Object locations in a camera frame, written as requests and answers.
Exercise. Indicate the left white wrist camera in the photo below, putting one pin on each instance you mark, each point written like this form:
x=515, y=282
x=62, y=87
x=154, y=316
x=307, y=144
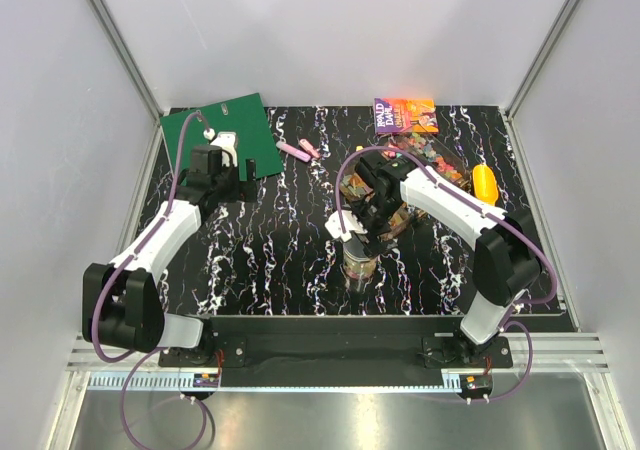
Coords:
x=226, y=142

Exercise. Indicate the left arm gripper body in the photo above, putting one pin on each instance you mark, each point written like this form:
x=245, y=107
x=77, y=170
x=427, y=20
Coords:
x=231, y=190

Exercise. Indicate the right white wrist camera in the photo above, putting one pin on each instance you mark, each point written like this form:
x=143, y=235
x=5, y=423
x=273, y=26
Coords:
x=342, y=225

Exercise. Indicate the light pink highlighter pen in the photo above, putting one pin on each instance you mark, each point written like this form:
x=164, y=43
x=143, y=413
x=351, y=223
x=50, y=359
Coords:
x=293, y=151

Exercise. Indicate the clear candy jar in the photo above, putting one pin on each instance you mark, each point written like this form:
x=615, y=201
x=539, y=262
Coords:
x=357, y=272

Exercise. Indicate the aluminium frame rail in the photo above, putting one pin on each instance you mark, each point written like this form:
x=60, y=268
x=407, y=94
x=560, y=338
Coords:
x=548, y=352

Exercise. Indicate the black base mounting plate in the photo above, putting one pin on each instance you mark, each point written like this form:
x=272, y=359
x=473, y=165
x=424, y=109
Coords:
x=325, y=376

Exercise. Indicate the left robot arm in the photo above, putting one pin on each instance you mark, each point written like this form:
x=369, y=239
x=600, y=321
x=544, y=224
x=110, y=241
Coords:
x=121, y=309

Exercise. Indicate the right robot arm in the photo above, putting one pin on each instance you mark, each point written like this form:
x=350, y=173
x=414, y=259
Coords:
x=506, y=259

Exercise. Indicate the clear acrylic candy tray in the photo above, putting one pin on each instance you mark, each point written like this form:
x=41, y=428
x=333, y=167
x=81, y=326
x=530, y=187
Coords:
x=406, y=180

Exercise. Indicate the Roald Dahl book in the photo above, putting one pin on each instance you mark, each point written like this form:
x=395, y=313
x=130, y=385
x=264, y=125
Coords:
x=396, y=116

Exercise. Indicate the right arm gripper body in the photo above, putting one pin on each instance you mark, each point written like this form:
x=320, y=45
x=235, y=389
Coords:
x=374, y=216

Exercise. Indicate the round clear jar lid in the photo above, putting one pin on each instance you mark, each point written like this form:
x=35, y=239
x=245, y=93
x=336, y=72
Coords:
x=357, y=250

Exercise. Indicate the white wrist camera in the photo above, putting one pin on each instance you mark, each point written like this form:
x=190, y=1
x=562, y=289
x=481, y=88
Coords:
x=226, y=142
x=342, y=225

